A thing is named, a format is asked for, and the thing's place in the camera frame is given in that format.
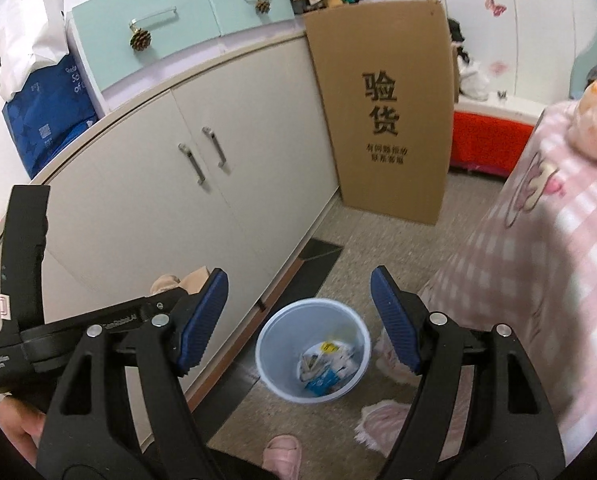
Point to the pine cone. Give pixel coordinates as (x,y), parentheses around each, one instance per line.
(141,40)
(262,6)

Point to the narrow teal drawer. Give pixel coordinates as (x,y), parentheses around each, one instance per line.
(228,10)

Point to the white plastic bag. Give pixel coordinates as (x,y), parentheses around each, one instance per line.
(473,82)

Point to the white low cabinet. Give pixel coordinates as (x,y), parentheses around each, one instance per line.
(128,200)

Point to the pink beige soft item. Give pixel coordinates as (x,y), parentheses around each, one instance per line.
(178,282)

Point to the blue plastic bin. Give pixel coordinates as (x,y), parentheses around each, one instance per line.
(278,340)

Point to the teal bunk bed frame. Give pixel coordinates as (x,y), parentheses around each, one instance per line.
(585,60)

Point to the white wardrobe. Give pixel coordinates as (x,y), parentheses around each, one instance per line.
(538,35)

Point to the faded pink butterfly sticker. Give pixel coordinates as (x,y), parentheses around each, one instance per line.
(498,67)

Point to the person's left hand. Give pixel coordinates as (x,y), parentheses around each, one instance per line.
(23,430)

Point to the wide teal drawer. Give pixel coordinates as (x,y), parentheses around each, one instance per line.
(178,30)

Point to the pink fuzzy cloth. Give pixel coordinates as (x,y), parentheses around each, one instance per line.
(386,360)
(383,422)

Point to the black floor mat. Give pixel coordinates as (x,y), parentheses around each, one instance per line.
(323,255)

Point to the tall cardboard box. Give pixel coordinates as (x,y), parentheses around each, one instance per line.
(378,170)

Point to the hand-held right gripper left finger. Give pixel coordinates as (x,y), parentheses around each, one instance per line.
(203,320)

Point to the dark clothes heap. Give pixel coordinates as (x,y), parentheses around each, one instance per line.
(456,35)

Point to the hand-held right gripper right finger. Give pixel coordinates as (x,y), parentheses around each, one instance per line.
(393,320)

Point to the red storage box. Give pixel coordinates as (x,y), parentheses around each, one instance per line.
(483,140)

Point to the white paper bag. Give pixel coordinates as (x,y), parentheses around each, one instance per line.
(23,35)

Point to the orange plush toy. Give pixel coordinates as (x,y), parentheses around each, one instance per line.
(593,120)

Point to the pink checked tablecloth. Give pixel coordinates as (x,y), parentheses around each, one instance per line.
(553,285)

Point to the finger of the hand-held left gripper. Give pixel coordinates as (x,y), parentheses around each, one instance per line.
(118,317)

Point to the pink slipper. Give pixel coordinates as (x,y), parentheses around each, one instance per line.
(282,455)

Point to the blue printed bag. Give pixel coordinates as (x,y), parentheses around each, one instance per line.
(48,120)

